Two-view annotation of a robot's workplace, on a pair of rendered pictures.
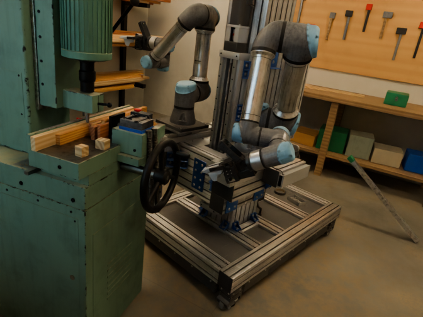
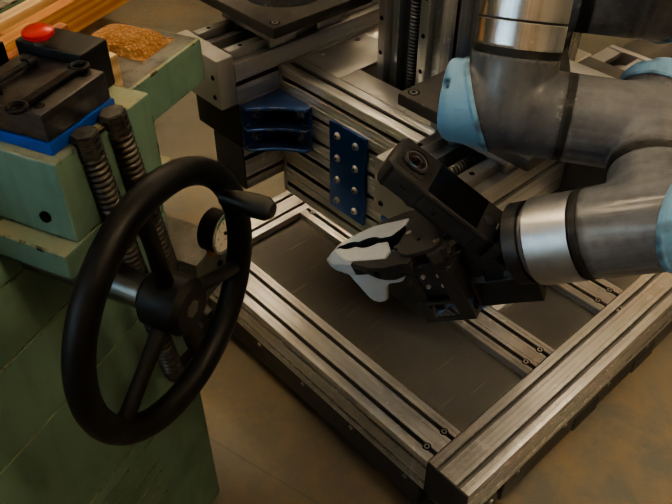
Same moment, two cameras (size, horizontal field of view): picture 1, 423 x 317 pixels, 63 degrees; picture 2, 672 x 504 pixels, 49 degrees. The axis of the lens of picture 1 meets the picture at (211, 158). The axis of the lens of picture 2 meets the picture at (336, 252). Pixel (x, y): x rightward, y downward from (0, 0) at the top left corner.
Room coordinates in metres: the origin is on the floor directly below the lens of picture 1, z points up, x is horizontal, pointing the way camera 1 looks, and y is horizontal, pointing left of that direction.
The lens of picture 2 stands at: (0.70, -0.04, 1.32)
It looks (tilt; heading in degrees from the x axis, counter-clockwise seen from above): 41 degrees down; 7
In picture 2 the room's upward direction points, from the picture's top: straight up
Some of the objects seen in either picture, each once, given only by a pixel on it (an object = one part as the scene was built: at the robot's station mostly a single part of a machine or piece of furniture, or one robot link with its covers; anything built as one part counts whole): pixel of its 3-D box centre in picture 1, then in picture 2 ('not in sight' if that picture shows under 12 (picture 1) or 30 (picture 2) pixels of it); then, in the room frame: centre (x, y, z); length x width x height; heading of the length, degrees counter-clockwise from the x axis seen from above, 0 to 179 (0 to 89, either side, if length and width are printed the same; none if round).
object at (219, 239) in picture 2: not in sight; (215, 234); (1.47, 0.22, 0.65); 0.06 x 0.04 x 0.08; 162
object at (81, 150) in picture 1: (81, 150); not in sight; (1.08, 0.44, 0.92); 0.03 x 0.03 x 0.04; 67
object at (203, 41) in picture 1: (201, 55); not in sight; (2.06, 0.14, 1.19); 0.15 x 0.12 x 0.55; 153
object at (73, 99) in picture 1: (83, 102); not in sight; (1.30, 0.52, 1.03); 0.14 x 0.07 x 0.09; 72
